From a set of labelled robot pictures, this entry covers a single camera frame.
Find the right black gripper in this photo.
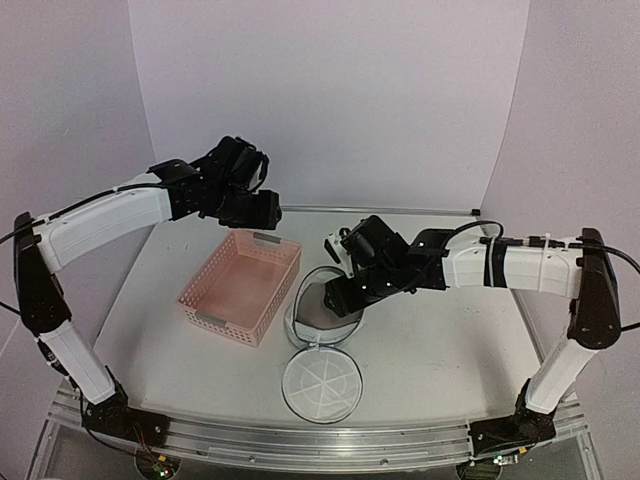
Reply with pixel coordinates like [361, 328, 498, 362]
[325, 263, 402, 318]

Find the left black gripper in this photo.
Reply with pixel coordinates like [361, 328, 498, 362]
[211, 184, 283, 231]

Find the pink perforated plastic basket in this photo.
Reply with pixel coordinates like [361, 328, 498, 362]
[177, 229, 302, 347]

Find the white mesh laundry bag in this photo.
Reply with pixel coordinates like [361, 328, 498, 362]
[281, 266, 364, 425]

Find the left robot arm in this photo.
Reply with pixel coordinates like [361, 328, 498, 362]
[11, 136, 282, 437]

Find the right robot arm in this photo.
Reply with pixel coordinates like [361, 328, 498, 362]
[324, 215, 622, 443]

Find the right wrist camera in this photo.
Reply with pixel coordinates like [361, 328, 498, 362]
[323, 227, 355, 278]

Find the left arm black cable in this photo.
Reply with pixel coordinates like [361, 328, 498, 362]
[0, 182, 171, 316]

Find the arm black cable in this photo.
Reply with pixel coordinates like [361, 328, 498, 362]
[439, 221, 640, 334]
[0, 182, 171, 316]

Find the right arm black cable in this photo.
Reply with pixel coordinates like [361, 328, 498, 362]
[439, 221, 640, 334]

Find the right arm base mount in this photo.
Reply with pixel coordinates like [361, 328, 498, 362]
[468, 380, 556, 458]

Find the aluminium front rail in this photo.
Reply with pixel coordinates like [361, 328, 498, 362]
[47, 404, 586, 464]

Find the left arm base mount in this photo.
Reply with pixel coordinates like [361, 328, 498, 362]
[80, 382, 170, 447]

